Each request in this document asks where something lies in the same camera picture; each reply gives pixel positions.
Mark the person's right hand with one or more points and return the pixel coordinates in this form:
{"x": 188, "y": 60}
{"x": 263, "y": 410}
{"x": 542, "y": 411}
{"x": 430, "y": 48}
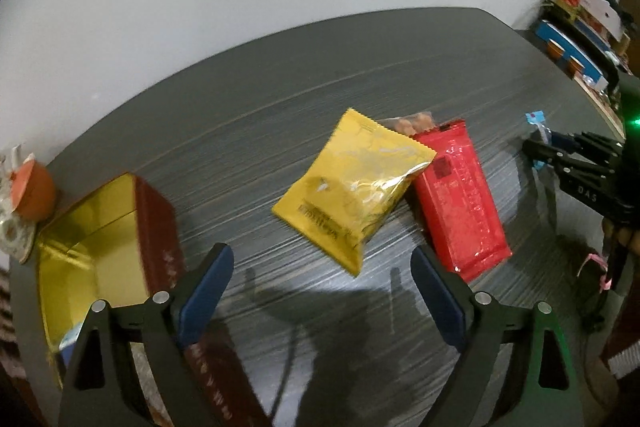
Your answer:
{"x": 625, "y": 236}

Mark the striped rug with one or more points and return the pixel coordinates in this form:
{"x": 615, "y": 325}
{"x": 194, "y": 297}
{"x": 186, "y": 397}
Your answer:
{"x": 10, "y": 322}

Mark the clear packet of orange snacks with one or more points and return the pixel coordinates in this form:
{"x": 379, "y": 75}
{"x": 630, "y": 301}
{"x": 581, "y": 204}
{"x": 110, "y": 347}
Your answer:
{"x": 412, "y": 123}

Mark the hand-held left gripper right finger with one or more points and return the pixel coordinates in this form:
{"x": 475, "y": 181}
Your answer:
{"x": 440, "y": 302}

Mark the orange lidded clay cup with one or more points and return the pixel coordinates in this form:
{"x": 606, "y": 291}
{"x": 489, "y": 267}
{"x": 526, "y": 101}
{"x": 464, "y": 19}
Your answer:
{"x": 42, "y": 192}

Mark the blue and white small packet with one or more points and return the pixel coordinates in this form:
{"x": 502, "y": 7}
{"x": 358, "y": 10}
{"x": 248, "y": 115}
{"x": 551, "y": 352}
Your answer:
{"x": 538, "y": 121}

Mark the floral ceramic teapot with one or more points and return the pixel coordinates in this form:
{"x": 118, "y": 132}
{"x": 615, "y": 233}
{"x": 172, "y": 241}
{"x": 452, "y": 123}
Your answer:
{"x": 15, "y": 232}

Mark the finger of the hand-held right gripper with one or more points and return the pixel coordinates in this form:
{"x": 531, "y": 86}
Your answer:
{"x": 555, "y": 157}
{"x": 585, "y": 142}

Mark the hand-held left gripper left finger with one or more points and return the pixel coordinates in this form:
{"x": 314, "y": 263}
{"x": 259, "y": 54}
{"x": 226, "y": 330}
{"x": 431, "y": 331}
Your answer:
{"x": 205, "y": 302}

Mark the blue flat box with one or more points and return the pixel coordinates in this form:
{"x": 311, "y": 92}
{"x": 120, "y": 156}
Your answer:
{"x": 570, "y": 49}

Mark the red snack packet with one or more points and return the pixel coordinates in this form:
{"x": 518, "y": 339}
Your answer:
{"x": 460, "y": 207}

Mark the blue snack packet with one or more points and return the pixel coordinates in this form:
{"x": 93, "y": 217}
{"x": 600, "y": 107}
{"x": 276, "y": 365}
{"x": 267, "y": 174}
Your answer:
{"x": 68, "y": 347}

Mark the white cardboard box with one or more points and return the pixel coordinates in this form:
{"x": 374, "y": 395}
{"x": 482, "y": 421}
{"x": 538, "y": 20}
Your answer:
{"x": 600, "y": 12}

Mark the red tin box gold interior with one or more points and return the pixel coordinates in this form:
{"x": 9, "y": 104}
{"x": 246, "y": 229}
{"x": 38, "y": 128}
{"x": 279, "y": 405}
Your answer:
{"x": 90, "y": 232}

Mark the yellow snack packet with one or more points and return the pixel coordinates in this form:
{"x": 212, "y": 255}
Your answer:
{"x": 350, "y": 187}

